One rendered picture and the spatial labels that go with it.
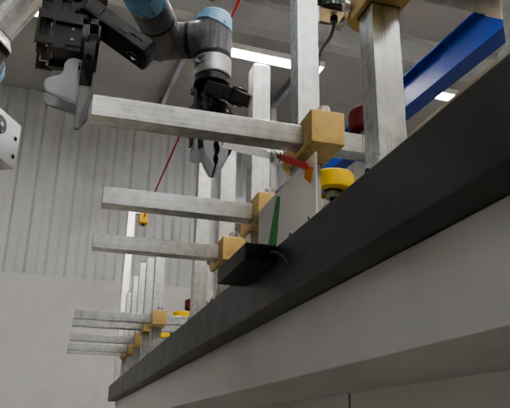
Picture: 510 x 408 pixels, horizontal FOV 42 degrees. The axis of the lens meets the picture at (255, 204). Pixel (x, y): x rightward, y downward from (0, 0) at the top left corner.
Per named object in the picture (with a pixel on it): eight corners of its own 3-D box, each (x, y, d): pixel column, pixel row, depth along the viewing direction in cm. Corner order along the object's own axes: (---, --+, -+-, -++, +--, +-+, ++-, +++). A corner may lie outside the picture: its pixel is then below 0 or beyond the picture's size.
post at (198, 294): (189, 324, 160) (197, 154, 176) (186, 327, 165) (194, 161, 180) (208, 325, 162) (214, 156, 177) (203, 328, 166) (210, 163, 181)
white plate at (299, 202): (314, 222, 85) (312, 150, 88) (256, 269, 108) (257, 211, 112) (318, 223, 85) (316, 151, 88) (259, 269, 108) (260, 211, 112)
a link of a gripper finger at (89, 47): (75, 95, 87) (82, 40, 90) (89, 98, 88) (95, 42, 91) (77, 78, 83) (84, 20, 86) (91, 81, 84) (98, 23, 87)
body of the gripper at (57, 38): (34, 74, 91) (44, 0, 95) (98, 83, 93) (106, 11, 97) (33, 44, 84) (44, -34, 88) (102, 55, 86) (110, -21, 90)
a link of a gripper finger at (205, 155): (197, 184, 127) (199, 140, 130) (214, 175, 123) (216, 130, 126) (184, 180, 125) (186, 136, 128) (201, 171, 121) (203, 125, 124)
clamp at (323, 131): (311, 141, 90) (311, 108, 91) (279, 176, 102) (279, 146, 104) (350, 146, 91) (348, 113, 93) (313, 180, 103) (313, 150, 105)
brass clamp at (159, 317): (150, 324, 225) (151, 309, 226) (145, 329, 237) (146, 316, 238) (168, 325, 226) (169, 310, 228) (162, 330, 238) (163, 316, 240)
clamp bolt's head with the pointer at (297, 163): (299, 156, 88) (269, 146, 102) (296, 175, 88) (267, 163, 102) (312, 158, 88) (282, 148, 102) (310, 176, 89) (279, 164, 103)
